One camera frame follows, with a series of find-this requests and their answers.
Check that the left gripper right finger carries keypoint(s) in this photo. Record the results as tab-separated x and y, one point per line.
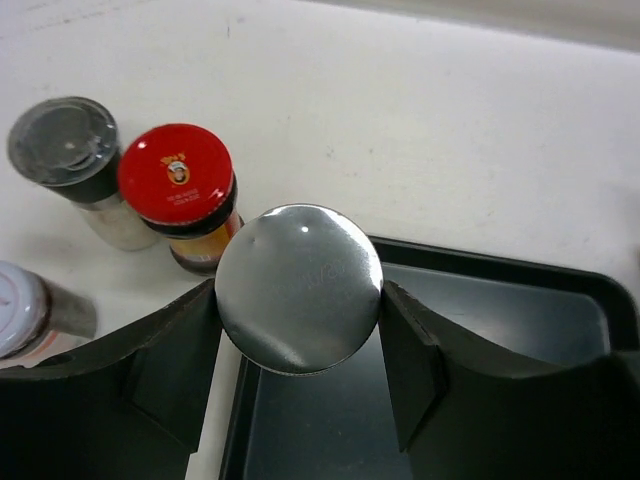
467	408

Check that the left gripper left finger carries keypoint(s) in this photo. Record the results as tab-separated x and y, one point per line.
129	405

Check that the silver lid blue jar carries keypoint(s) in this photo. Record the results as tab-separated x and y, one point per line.
298	289

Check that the red lid jar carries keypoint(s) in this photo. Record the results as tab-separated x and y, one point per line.
179	178

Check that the black plastic tray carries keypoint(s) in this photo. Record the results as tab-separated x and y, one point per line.
340	424

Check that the white lid spice jar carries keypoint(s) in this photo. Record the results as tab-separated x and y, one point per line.
40	319

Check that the grey lid salt shaker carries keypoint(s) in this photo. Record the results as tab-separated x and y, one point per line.
70	146

